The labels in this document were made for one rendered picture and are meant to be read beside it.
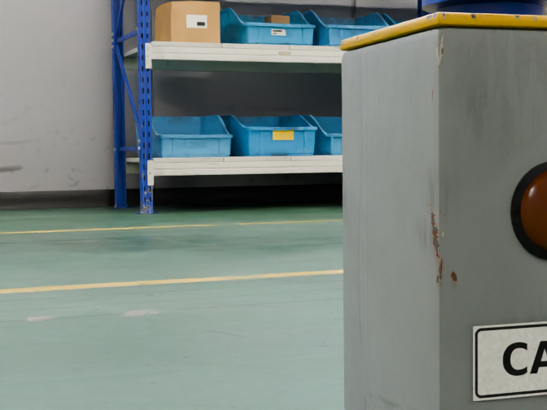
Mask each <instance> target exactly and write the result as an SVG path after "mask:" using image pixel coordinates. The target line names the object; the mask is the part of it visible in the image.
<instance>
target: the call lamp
mask: <svg viewBox="0 0 547 410"><path fill-rule="evenodd" d="M520 213H521V221H522V224H523V228H524V231H525V233H526V235H527V236H528V237H529V238H530V240H531V241H532V242H533V243H534V244H535V245H536V246H538V247H539V248H541V249H543V250H546V251H547V172H543V173H541V174H540V175H539V176H537V177H536V178H535V179H534V180H533V181H532V182H531V183H530V185H529V186H528V187H527V189H526V191H525V193H524V195H523V200H522V202H521V211H520Z"/></svg>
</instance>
